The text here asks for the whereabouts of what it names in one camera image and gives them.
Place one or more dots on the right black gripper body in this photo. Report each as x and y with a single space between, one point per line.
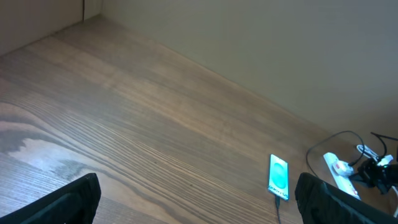
371 175

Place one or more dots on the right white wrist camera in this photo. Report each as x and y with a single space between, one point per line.
385 160

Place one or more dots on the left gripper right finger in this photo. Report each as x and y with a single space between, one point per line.
321 203

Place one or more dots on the white USB charger plug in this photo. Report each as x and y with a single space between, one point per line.
342 168

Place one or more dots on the smartphone with turquoise screen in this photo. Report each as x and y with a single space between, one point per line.
278 177

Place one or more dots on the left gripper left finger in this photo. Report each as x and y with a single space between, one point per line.
76 202

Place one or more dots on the white power strip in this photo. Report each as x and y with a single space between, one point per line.
343 183

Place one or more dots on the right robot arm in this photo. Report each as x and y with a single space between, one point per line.
394 175

